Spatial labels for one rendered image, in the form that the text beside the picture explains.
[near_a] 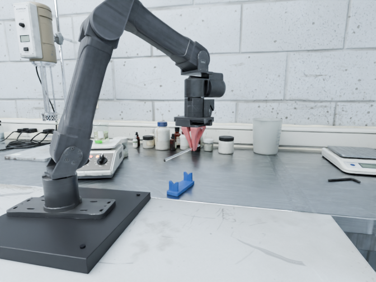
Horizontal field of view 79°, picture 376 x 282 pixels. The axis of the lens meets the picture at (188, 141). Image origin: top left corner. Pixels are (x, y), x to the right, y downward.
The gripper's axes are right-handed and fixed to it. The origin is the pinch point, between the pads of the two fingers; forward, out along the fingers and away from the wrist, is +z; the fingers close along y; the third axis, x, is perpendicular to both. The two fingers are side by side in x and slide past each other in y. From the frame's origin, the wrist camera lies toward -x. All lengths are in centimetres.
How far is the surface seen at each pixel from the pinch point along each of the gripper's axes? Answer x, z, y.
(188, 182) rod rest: 4.9, 9.0, -1.0
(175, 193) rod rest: 12.6, 9.2, -1.3
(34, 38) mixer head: 3, -37, 68
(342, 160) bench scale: -33, 7, -41
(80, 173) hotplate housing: 15.9, 8.0, 30.2
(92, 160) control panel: 11.5, 5.2, 30.0
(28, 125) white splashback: -18, 2, 119
